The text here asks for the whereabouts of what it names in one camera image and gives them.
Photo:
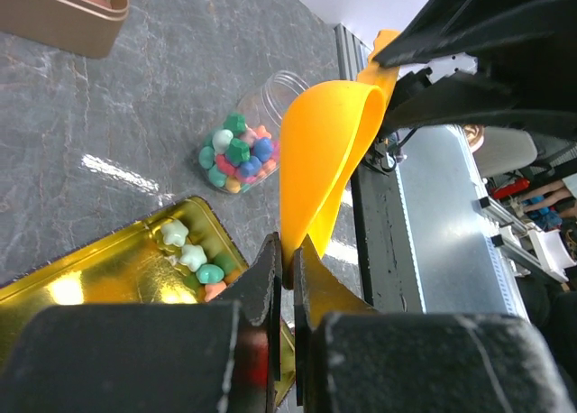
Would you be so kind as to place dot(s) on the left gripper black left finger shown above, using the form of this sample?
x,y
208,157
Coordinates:
x,y
221,356

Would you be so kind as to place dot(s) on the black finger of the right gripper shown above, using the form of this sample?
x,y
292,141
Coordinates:
x,y
447,27

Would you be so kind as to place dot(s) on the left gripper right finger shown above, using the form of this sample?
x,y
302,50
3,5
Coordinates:
x,y
352,358

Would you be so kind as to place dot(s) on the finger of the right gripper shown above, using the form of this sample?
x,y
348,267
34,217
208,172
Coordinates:
x,y
466,99

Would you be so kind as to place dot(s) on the star candy tin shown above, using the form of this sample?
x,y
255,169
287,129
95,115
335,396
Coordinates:
x,y
179,255

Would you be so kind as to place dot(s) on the yellow plastic scoop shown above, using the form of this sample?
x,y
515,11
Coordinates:
x,y
324,135

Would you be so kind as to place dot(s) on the clear glass jar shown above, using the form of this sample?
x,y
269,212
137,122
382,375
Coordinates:
x,y
242,148

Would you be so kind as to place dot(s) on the brown gummy candy box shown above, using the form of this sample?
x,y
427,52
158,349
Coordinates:
x,y
85,27

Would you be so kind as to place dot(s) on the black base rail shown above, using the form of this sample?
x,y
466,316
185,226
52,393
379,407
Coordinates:
x,y
386,252

